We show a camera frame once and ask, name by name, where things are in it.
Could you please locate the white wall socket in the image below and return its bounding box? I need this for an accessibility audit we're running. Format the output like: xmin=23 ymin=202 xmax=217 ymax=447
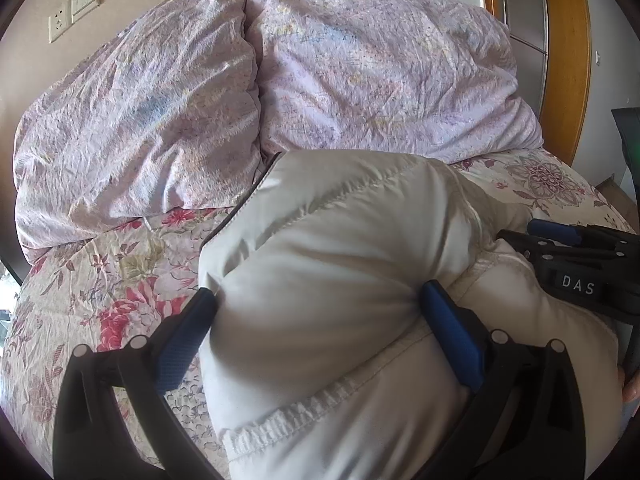
xmin=48 ymin=1 xmax=72 ymax=44

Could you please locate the right lilac floral pillow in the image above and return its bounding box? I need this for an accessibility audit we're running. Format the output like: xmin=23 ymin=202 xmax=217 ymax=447
xmin=246 ymin=0 xmax=542 ymax=164

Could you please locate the lilac floral pillow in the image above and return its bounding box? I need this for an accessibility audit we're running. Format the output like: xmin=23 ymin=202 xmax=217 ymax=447
xmin=246 ymin=0 xmax=542 ymax=164
xmin=13 ymin=0 xmax=260 ymax=261

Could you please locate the white wall switch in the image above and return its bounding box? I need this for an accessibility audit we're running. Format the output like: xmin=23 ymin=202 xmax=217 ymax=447
xmin=70 ymin=0 xmax=100 ymax=24

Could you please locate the floral bedspread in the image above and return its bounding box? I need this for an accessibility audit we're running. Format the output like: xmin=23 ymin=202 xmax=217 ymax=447
xmin=1 ymin=150 xmax=629 ymax=470

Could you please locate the left lilac floral pillow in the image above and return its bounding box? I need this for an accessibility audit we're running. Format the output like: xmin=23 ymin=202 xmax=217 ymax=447
xmin=13 ymin=0 xmax=260 ymax=261

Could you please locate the right human hand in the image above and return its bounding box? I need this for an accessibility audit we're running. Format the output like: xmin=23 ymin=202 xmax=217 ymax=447
xmin=618 ymin=367 xmax=640 ymax=404

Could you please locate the beige puffer down jacket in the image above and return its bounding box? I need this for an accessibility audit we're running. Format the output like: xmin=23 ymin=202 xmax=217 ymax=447
xmin=198 ymin=151 xmax=623 ymax=479

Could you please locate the orange wooden door frame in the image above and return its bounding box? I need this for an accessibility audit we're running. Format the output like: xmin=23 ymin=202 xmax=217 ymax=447
xmin=459 ymin=0 xmax=591 ymax=165

